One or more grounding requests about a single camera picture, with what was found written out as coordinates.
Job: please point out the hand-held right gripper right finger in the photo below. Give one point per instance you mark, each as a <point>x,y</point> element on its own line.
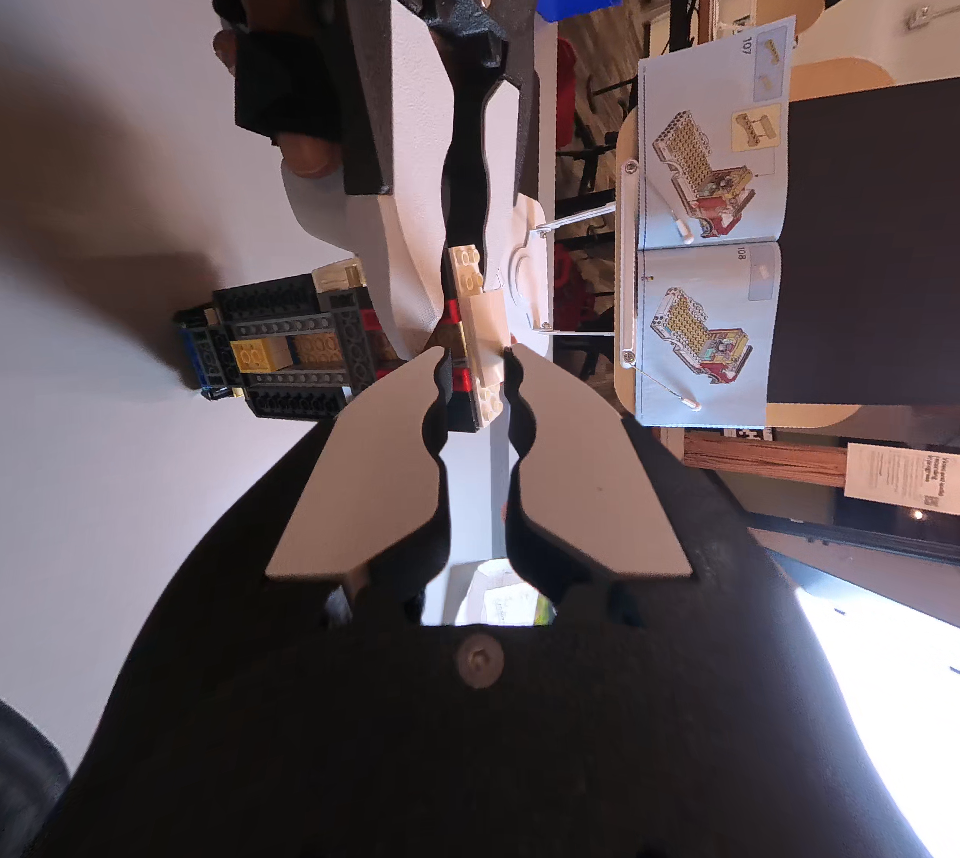
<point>592,490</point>

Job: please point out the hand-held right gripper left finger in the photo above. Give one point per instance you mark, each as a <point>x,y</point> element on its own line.
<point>367,490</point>

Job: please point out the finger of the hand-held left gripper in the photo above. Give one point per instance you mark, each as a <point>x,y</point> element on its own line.
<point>412,160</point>
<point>506,138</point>

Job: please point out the building instruction booklet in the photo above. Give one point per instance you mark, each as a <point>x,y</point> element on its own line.
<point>690,70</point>

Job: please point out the red tan brick toy truck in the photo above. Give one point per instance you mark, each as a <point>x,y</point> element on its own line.
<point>262,299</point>

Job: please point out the grey desk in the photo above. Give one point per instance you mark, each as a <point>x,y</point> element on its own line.
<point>90,498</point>

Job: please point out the person's left hand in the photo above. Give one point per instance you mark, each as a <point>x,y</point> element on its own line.
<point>307,157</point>

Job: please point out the white paper bag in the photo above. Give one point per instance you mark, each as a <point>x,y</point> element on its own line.
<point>495,595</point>

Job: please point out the black white marker sign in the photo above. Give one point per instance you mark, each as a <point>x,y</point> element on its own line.
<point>750,433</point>

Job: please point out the wooden beam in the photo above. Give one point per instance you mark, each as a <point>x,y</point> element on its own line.
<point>765,460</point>

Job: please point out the white metal rack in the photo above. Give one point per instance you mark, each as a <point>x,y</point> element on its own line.
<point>628,273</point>

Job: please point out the white paper notice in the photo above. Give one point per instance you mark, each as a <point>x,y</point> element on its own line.
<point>892,475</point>

